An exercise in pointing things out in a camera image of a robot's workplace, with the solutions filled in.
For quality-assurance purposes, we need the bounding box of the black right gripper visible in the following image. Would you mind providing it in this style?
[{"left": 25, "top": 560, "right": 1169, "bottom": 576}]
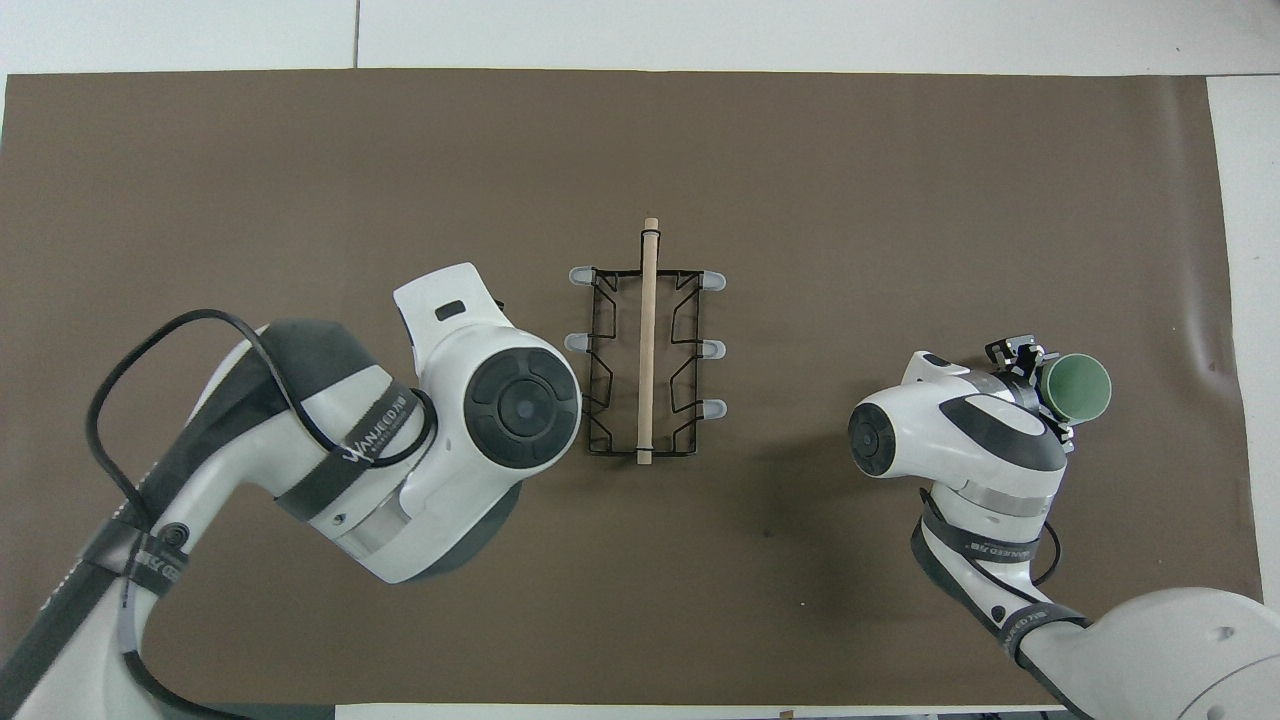
[{"left": 984, "top": 336, "right": 1078, "bottom": 454}]

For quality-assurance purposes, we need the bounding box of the pale green plastic cup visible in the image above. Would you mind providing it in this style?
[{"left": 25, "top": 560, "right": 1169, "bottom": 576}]
[{"left": 1039, "top": 351, "right": 1114, "bottom": 427}]

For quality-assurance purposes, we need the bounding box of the brown table mat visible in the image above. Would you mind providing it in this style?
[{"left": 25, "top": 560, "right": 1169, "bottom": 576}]
[{"left": 0, "top": 67, "right": 1264, "bottom": 707}]

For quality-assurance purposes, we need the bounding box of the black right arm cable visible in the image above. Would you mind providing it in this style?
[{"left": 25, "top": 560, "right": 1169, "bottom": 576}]
[{"left": 1030, "top": 518, "right": 1064, "bottom": 589}]

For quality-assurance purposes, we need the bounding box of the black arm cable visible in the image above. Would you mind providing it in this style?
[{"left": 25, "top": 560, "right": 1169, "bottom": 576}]
[
  {"left": 1030, "top": 518, "right": 1064, "bottom": 589},
  {"left": 84, "top": 308, "right": 439, "bottom": 506}
]

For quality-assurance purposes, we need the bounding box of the black wire cup rack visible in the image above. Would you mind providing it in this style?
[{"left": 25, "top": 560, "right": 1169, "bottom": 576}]
[{"left": 565, "top": 217, "right": 728, "bottom": 467}]

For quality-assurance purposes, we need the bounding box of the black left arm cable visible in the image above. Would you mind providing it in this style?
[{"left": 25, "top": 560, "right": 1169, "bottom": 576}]
[{"left": 84, "top": 308, "right": 439, "bottom": 506}]

